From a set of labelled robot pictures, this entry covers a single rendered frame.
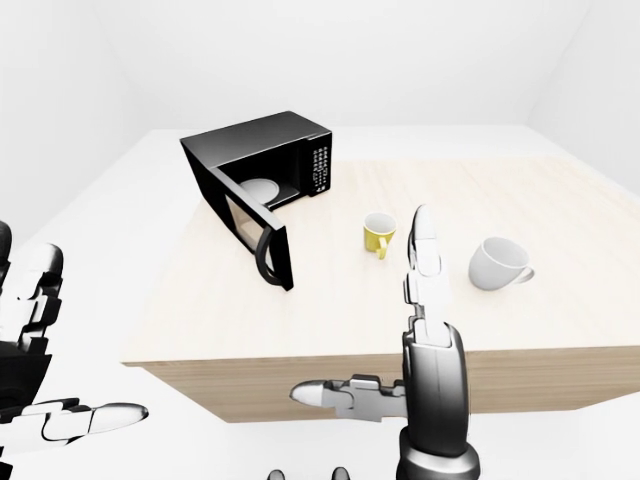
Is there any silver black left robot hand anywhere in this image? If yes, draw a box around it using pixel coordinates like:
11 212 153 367
0 219 150 480

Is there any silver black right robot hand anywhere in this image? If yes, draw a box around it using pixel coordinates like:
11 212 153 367
289 203 472 457

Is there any black microwave door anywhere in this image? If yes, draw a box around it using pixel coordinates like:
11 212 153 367
208 167 295 293

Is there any black microwave oven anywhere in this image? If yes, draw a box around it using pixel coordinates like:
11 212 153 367
179 110 334 215

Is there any white mug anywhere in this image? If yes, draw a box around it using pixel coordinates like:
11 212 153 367
468 236 536 292

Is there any yellow mug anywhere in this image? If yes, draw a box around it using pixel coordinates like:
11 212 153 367
363 212 398 261

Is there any white round turntable plate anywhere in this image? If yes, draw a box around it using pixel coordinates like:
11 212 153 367
240 178 281 204

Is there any black curved door handle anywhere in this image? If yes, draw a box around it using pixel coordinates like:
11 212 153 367
254 228 284 288

